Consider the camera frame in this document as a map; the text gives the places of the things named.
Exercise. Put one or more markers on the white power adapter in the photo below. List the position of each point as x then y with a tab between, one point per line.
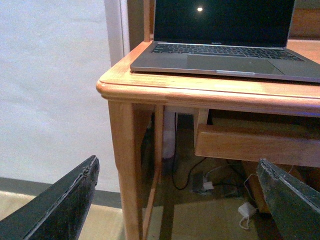
247	210

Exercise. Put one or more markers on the grey open laptop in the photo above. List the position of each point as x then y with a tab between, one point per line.
237	38

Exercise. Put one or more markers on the wooden keyboard drawer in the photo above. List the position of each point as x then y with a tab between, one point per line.
283	148

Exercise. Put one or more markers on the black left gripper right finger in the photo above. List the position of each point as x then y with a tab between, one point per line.
294	206

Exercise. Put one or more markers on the wooden desk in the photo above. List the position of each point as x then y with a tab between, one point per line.
133	99

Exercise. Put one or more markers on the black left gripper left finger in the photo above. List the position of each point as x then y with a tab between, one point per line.
59	212

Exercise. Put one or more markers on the grey power strip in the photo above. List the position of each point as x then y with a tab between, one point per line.
200	185

